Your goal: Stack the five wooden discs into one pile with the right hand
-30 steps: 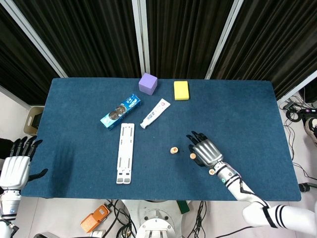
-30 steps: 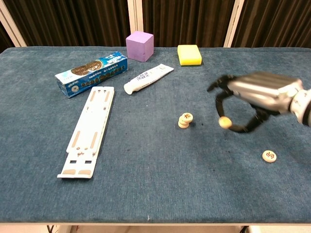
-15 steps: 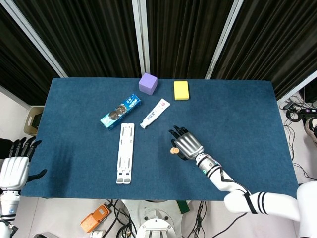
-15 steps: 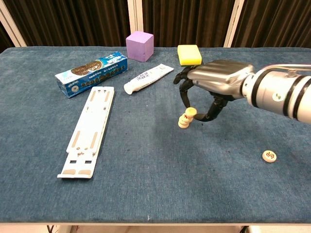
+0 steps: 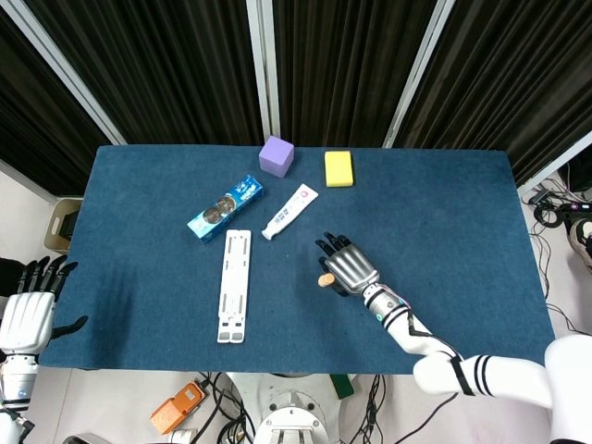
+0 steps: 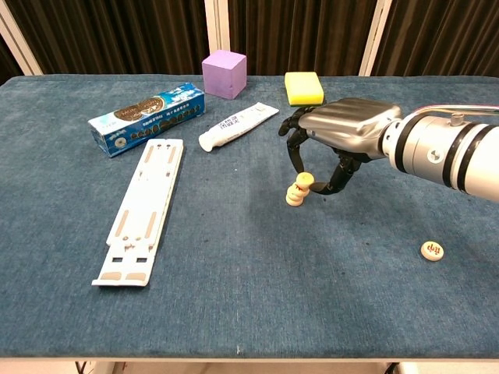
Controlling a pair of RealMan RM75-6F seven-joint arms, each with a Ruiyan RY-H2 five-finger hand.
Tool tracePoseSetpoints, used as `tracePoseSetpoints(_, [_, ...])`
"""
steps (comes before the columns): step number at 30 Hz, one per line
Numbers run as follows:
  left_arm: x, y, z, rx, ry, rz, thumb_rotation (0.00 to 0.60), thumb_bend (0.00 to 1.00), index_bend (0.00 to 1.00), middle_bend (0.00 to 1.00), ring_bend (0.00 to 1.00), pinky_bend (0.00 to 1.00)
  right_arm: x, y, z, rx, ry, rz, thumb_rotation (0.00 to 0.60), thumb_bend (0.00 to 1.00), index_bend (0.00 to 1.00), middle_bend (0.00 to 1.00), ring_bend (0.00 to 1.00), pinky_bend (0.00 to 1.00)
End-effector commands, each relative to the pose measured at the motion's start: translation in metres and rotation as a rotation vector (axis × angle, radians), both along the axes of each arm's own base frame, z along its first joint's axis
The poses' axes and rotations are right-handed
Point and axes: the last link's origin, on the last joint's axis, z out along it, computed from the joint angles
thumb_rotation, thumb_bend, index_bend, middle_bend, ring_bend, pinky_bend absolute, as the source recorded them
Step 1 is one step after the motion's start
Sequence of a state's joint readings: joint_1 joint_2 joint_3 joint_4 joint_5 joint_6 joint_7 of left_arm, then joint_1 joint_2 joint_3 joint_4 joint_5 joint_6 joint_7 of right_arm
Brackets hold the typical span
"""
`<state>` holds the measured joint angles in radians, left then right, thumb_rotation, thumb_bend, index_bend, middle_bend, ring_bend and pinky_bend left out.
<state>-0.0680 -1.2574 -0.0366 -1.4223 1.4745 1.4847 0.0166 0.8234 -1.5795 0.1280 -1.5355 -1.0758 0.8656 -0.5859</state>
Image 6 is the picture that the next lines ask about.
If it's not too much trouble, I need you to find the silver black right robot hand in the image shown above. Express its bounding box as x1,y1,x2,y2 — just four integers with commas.
278,97,403,196

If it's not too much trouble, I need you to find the yellow green sponge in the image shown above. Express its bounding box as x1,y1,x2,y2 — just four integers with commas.
284,71,325,108

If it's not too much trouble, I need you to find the white squeeze tube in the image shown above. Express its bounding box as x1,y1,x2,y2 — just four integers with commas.
197,101,281,153

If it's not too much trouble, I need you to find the purple foam cube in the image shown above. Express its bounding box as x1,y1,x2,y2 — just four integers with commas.
201,49,248,101

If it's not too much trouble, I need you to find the blue cookie box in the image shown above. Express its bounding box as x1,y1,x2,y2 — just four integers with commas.
87,82,207,158

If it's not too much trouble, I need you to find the blue table cloth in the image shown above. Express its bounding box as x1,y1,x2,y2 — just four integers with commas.
0,73,499,359

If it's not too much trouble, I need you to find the white folding plastic stand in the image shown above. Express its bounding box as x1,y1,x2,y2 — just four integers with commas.
91,138,185,288

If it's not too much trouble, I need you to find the dark pleated curtain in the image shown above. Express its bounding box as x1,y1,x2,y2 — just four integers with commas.
0,0,499,77

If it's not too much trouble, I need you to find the white slanted frame post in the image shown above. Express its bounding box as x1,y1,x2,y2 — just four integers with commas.
0,0,43,76
358,0,393,77

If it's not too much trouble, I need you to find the pale pink cable bundle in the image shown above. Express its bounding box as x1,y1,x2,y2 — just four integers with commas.
412,103,499,118

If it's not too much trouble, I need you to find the white upright frame post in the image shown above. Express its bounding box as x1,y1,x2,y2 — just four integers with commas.
203,0,219,55
218,0,231,54

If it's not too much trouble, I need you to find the white table frame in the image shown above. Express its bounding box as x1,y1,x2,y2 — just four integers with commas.
0,356,499,374

